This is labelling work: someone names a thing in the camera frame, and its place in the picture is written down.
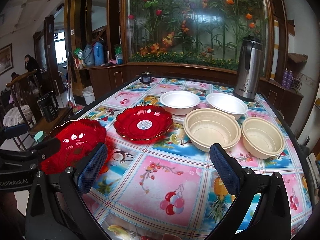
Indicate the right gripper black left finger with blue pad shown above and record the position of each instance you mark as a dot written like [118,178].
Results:
[56,208]

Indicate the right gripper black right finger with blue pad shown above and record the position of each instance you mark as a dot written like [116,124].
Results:
[271,219]

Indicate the small beige plastic bowl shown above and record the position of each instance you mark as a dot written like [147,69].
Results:
[261,138]

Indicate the large beige plastic bowl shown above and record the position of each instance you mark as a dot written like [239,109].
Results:
[205,127]

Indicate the red glass plate with label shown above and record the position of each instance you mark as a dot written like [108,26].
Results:
[143,122]

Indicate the wooden chair with cushion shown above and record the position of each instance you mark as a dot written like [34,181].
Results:
[26,109]

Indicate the person in dark clothes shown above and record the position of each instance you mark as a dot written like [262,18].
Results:
[31,64]

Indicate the white plastic bucket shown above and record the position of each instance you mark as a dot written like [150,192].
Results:
[88,95]

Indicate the colourful patterned tablecloth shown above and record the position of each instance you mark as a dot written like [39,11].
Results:
[152,188]

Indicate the wooden cabinet counter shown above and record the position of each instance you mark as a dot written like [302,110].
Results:
[106,79]

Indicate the white foam bowl right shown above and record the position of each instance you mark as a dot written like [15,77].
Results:
[227,103]

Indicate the white foam bowl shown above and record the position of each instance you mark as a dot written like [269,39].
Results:
[179,102]
[227,103]

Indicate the blue water jug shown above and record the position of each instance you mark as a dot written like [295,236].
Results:
[98,53]

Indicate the purple bottles on shelf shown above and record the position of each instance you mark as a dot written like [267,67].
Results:
[287,79]

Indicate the stainless steel thermos jug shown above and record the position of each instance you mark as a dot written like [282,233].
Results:
[249,68]

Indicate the white foam bowl left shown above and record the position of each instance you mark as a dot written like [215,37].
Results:
[179,102]

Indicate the small black jar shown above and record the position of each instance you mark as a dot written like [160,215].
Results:
[146,78]

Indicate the floral glass partition panel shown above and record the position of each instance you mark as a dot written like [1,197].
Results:
[201,32]

